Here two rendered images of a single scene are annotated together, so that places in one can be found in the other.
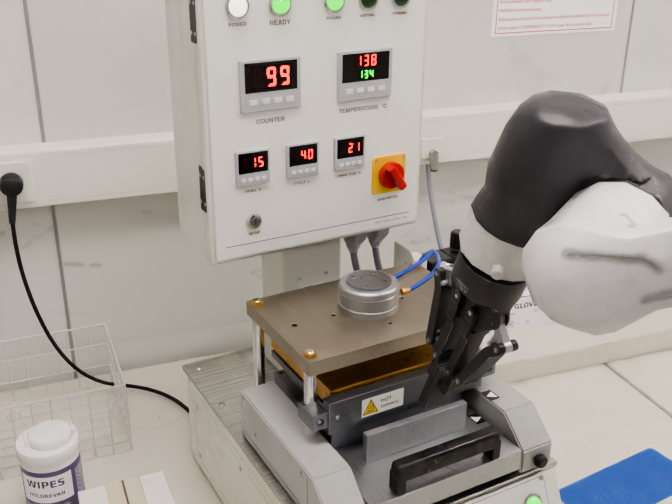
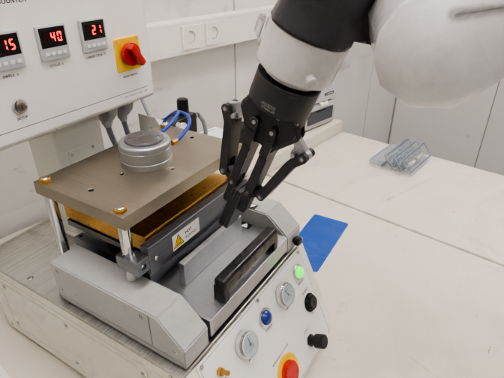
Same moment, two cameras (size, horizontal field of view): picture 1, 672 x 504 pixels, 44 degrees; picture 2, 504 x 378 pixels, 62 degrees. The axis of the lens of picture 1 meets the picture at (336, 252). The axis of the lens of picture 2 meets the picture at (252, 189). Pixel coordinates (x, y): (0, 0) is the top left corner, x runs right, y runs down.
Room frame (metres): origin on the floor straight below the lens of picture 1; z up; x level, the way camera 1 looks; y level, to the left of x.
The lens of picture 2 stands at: (0.37, 0.10, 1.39)
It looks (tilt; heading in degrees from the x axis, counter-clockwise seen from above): 30 degrees down; 331
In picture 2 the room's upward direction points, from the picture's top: straight up
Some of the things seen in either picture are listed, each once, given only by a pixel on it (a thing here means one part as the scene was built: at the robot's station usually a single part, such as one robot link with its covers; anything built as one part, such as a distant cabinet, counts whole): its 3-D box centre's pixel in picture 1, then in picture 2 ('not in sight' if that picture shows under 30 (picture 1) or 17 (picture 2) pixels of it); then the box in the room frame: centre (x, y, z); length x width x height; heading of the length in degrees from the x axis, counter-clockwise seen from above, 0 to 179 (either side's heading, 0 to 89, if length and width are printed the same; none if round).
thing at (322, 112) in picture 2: not in sight; (298, 100); (1.70, -0.84, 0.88); 0.25 x 0.20 x 0.17; 15
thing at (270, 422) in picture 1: (298, 457); (126, 301); (0.84, 0.04, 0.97); 0.25 x 0.05 x 0.07; 29
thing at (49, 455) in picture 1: (52, 474); not in sight; (0.98, 0.41, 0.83); 0.09 x 0.09 x 0.15
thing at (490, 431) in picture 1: (446, 458); (248, 261); (0.81, -0.13, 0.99); 0.15 x 0.02 x 0.04; 119
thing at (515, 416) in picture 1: (480, 400); (238, 211); (0.97, -0.20, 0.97); 0.26 x 0.05 x 0.07; 29
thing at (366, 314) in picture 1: (368, 310); (143, 166); (1.00, -0.04, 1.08); 0.31 x 0.24 x 0.13; 119
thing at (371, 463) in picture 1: (384, 413); (178, 242); (0.93, -0.07, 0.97); 0.30 x 0.22 x 0.08; 29
